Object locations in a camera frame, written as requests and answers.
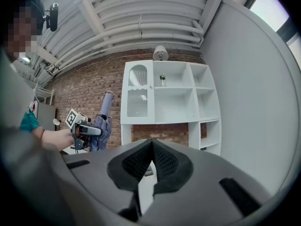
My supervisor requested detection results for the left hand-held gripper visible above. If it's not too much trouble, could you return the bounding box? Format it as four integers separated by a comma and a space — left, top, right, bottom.
65, 108, 102, 151

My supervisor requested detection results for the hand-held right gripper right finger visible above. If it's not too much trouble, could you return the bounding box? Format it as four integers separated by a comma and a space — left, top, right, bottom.
151, 139, 195, 195

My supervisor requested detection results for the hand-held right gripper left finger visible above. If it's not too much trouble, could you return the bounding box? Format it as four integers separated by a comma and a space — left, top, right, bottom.
107, 139, 154, 191

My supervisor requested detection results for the lavender umbrella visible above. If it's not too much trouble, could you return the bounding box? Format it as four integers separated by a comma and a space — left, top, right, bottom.
88, 90, 116, 153

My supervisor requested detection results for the person's left forearm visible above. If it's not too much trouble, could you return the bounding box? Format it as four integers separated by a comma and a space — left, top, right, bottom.
32, 128, 75, 151

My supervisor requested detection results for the white table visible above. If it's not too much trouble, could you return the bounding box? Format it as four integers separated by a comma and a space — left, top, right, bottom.
59, 145, 90, 155

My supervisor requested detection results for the grey cabinet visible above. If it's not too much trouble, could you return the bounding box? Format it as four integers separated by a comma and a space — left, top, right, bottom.
37, 102, 57, 132

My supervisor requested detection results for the white metal rack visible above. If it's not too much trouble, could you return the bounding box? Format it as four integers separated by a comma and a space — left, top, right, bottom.
32, 88, 55, 105

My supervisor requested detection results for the red and white sign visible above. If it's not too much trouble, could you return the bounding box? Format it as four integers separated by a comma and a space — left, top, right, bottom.
28, 99, 39, 114

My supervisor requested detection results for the person's teal shirt sleeve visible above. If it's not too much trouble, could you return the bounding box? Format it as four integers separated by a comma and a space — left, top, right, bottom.
19, 111, 42, 133

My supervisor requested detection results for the white shelf cabinet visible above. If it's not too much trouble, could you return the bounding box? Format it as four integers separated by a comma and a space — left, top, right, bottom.
120, 59, 222, 157

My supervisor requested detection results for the white table lamp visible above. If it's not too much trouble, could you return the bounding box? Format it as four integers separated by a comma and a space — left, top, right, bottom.
152, 45, 168, 62

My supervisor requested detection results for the person's head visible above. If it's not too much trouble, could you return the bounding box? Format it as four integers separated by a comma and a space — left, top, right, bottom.
3, 0, 45, 60

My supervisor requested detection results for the window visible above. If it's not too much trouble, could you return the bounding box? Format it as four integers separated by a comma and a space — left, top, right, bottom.
228, 0, 301, 68

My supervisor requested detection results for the black head-worn camera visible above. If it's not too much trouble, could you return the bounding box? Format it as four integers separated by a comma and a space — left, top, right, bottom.
42, 2, 59, 32

